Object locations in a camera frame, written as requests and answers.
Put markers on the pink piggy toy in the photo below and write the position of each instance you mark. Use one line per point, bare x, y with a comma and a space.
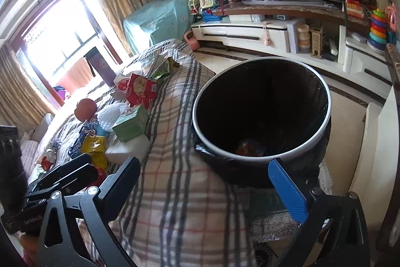
391, 18

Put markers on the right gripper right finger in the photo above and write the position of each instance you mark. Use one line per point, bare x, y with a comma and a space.
336, 222

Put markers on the white foam block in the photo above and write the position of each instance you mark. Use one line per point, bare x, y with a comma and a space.
117, 152

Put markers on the red wrapper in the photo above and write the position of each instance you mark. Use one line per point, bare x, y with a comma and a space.
250, 148

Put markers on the plaid blanket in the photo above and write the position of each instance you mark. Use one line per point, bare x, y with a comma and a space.
180, 213

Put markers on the white plastic bag red print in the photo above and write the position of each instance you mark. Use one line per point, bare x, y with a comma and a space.
121, 82

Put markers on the toy cash register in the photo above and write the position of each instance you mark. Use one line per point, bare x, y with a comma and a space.
202, 10

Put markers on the orange fruit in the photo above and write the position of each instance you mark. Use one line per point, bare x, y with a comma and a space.
85, 109

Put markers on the white trash bin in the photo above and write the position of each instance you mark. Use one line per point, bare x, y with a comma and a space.
283, 104

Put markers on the white tv cabinet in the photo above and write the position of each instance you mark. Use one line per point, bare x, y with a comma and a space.
356, 63

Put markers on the blue snack bag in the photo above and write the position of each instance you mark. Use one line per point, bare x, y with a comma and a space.
75, 150

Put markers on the rainbow stacking ring toy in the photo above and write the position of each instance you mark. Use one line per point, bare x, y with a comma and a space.
377, 38

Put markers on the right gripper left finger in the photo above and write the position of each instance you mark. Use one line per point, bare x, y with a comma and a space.
60, 241

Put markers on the red toy piano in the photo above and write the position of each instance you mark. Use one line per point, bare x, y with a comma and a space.
354, 8

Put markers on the red cookie bag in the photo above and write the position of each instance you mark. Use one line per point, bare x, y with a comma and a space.
141, 91

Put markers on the green snack bag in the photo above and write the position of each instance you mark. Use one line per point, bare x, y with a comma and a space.
167, 66

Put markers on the white foam fruit net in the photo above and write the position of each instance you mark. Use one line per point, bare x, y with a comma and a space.
108, 116

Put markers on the green tissue pack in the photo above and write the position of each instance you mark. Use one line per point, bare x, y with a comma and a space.
131, 123

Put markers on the yellow snack bag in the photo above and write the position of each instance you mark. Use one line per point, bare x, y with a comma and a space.
95, 146

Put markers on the teal covered appliance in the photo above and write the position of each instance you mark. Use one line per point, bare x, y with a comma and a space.
155, 22

